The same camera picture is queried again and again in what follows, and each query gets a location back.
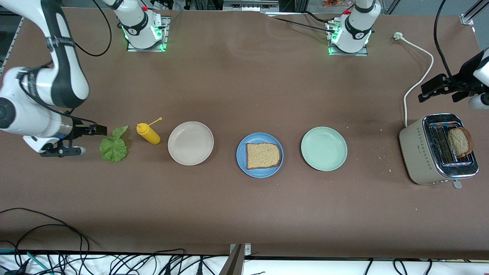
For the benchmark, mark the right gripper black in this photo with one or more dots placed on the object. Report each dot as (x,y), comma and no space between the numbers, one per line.
(78,130)

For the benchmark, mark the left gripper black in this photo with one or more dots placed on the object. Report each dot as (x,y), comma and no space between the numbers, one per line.
(462,76)

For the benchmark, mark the green lettuce leaf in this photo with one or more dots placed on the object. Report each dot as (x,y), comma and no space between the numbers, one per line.
(114,148)

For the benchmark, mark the yellow mustard squeeze bottle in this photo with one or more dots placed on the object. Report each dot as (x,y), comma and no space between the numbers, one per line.
(149,134)

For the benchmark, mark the round-topped brown bread slice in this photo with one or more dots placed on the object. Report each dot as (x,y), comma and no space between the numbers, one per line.
(459,142)

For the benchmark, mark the square brown bread slice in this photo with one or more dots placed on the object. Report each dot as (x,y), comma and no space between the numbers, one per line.
(263,156)

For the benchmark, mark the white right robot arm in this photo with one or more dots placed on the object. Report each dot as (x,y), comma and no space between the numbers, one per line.
(38,82)

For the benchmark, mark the beige round plate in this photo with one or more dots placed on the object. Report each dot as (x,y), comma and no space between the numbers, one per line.
(190,143)

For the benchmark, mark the green round plate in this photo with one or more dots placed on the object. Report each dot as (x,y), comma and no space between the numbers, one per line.
(324,149)

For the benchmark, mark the blue round plate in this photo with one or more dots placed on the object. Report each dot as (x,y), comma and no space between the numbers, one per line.
(241,160)

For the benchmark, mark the beige chrome toaster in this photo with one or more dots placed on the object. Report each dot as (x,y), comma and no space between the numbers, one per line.
(416,152)

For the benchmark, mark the aluminium corner profile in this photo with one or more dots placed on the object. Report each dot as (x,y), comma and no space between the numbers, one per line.
(468,18)

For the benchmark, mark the orange packet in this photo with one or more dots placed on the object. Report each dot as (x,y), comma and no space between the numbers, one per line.
(336,3)

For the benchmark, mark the grey power strip box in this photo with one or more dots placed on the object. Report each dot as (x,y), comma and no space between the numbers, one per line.
(250,5)

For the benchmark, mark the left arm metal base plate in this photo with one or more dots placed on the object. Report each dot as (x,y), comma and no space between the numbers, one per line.
(363,53)

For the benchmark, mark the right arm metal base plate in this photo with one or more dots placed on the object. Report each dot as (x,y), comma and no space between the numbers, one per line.
(147,49)

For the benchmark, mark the metal table edge bracket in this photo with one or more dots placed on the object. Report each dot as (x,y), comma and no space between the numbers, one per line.
(237,261)

